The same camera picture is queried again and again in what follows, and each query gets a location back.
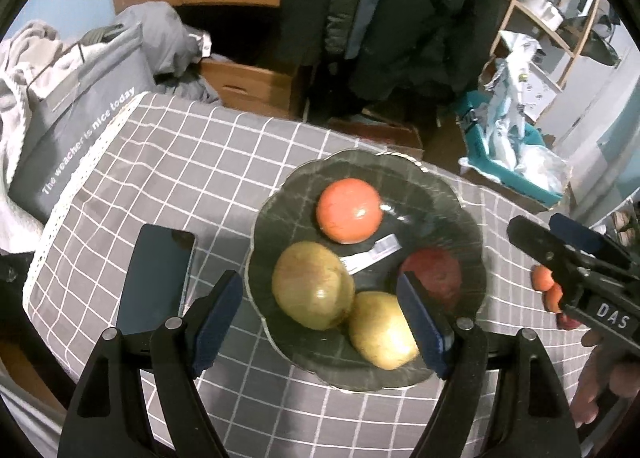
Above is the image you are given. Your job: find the grey checked tablecloth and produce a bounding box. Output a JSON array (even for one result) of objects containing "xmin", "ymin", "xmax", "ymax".
[{"xmin": 22, "ymin": 92, "xmax": 601, "ymax": 458}]

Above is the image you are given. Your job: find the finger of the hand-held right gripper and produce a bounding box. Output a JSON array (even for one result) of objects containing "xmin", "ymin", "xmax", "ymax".
[
  {"xmin": 548, "ymin": 213, "xmax": 633, "ymax": 269},
  {"xmin": 507, "ymin": 216, "xmax": 601, "ymax": 289}
]

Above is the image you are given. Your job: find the black smartphone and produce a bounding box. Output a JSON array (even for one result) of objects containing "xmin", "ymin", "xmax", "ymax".
[{"xmin": 116, "ymin": 224, "xmax": 197, "ymax": 339}]

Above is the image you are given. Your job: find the grey fabric storage bag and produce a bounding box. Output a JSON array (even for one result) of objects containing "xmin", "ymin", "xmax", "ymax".
[{"xmin": 7, "ymin": 24, "xmax": 157, "ymax": 221}]

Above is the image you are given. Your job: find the beige fleece blanket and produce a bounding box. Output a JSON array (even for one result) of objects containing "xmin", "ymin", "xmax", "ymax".
[{"xmin": 0, "ymin": 20, "xmax": 66, "ymax": 253}]

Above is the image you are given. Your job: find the black hooded coat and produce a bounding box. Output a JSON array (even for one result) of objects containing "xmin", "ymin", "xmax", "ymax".
[{"xmin": 347, "ymin": 0, "xmax": 503, "ymax": 103}]

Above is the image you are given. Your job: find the yellow-green pear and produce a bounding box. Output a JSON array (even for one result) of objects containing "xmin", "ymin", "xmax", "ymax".
[
  {"xmin": 348, "ymin": 291, "xmax": 421, "ymax": 371},
  {"xmin": 271, "ymin": 241, "xmax": 356, "ymax": 331}
]

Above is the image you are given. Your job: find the teal plastic crate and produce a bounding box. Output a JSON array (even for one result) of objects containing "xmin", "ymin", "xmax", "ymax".
[{"xmin": 459, "ymin": 90, "xmax": 566, "ymax": 206}]

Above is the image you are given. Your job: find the red apple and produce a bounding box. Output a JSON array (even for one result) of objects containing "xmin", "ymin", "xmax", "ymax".
[
  {"xmin": 400, "ymin": 248, "xmax": 463, "ymax": 306},
  {"xmin": 316, "ymin": 178, "xmax": 385, "ymax": 245}
]

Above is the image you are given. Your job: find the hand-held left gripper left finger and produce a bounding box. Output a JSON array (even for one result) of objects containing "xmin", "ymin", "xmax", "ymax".
[{"xmin": 64, "ymin": 270, "xmax": 244, "ymax": 458}]

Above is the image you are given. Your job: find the white pot with lid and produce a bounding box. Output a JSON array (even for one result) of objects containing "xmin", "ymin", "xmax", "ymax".
[{"xmin": 519, "ymin": 0, "xmax": 568, "ymax": 32}]

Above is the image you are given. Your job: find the olive cloth bag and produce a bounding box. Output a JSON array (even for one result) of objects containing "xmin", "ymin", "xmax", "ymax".
[{"xmin": 575, "ymin": 18, "xmax": 621, "ymax": 66}]

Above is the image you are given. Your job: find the clear plastic bag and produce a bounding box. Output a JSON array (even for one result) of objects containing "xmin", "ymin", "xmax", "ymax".
[{"xmin": 517, "ymin": 143, "xmax": 571, "ymax": 193}]

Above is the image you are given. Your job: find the white perforated drawer box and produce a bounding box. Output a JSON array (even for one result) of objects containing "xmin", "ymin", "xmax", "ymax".
[{"xmin": 520, "ymin": 65, "xmax": 558, "ymax": 121}]

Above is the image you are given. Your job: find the brown cardboard box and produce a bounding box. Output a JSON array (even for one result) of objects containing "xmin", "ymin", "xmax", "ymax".
[{"xmin": 457, "ymin": 165, "xmax": 551, "ymax": 213}]

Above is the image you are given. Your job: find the dark green glass plate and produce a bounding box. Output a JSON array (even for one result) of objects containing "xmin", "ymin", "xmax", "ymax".
[{"xmin": 245, "ymin": 149, "xmax": 488, "ymax": 393}]

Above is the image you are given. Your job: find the wooden drawer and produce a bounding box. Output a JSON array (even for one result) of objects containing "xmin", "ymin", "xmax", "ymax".
[{"xmin": 199, "ymin": 59, "xmax": 313, "ymax": 119}]

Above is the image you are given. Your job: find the white paper label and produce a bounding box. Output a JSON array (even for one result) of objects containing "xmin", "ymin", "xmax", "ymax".
[{"xmin": 340, "ymin": 234, "xmax": 402, "ymax": 273}]

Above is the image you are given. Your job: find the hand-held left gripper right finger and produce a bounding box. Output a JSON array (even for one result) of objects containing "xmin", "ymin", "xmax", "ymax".
[{"xmin": 396, "ymin": 271, "xmax": 581, "ymax": 458}]

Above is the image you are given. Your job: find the white printed rice bag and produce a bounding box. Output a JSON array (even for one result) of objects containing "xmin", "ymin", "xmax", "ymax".
[{"xmin": 480, "ymin": 30, "xmax": 546, "ymax": 169}]

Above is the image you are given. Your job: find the person's right hand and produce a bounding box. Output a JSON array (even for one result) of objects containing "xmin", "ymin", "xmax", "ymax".
[{"xmin": 570, "ymin": 330, "xmax": 640, "ymax": 429}]

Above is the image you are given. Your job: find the grey clothes pile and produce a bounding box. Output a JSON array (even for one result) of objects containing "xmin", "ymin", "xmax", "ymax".
[{"xmin": 107, "ymin": 2, "xmax": 221, "ymax": 103}]

